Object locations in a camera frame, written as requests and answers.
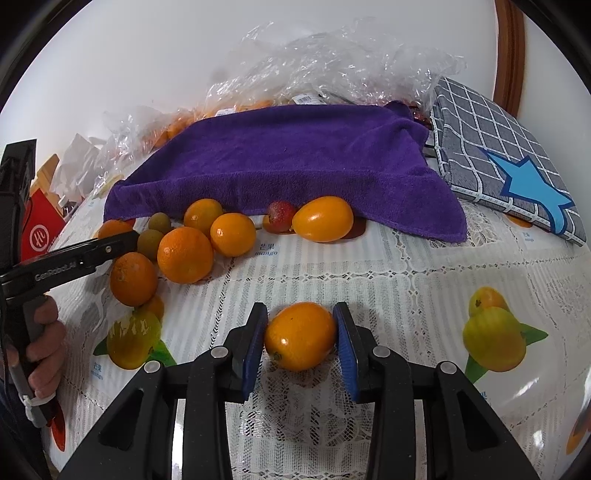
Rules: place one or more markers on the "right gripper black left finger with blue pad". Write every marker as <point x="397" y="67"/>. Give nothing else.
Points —
<point x="133" y="438"/>

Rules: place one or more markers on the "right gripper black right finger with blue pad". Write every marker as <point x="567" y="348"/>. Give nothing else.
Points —
<point x="465" y="438"/>

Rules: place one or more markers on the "small green fruit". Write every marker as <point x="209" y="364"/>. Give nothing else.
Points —
<point x="148" y="243"/>
<point x="160" y="222"/>

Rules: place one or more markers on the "orange oval fruit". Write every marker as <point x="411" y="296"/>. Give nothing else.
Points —
<point x="300" y="337"/>

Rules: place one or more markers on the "round orange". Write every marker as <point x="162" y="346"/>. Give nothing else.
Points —
<point x="201" y="214"/>
<point x="233" y="234"/>

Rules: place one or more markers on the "person's left hand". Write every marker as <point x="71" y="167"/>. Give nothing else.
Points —
<point x="48" y="352"/>

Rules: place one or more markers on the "red box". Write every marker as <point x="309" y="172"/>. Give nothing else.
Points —
<point x="41" y="226"/>

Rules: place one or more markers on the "white paper bag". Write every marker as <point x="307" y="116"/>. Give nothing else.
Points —
<point x="77" y="170"/>

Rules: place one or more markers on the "large orange centre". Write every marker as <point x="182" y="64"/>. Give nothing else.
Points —
<point x="185" y="255"/>

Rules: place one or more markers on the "round orange back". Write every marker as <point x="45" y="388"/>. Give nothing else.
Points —
<point x="201" y="214"/>

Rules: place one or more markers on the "large yellow oval fruit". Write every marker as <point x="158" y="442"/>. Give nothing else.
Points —
<point x="323" y="220"/>

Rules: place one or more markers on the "small red fruit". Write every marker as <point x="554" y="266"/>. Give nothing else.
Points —
<point x="279" y="217"/>

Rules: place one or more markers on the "purple towel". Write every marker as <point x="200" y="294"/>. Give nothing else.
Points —
<point x="370" y="156"/>

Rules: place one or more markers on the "grey checked cushion blue star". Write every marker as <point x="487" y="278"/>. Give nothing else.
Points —
<point x="487" y="157"/>

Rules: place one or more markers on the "clear plastic bags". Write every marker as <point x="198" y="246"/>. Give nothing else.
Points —
<point x="361" y="63"/>

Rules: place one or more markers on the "brown wooden frame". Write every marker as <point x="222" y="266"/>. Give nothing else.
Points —
<point x="511" y="56"/>

